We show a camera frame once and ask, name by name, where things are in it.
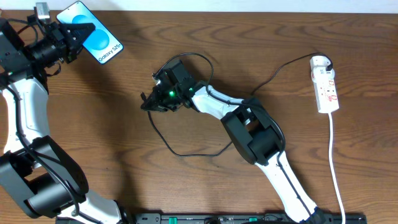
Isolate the blue Galaxy smartphone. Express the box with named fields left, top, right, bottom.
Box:
left=57, top=1, right=124, bottom=64

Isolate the black USB charging cable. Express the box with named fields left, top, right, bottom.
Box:
left=140, top=52, right=334, bottom=157

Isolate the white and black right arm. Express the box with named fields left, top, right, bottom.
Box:
left=141, top=60, right=328, bottom=223

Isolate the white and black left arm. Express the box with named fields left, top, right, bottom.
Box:
left=1, top=15, right=133, bottom=223

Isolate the white USB charger plug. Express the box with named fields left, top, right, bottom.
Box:
left=310, top=55, right=333, bottom=72

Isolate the white power strip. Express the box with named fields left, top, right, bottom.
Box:
left=311, top=67, right=340, bottom=114

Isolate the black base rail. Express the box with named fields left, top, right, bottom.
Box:
left=55, top=213, right=368, bottom=224

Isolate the white power strip cord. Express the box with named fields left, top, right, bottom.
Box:
left=327, top=112, right=347, bottom=224

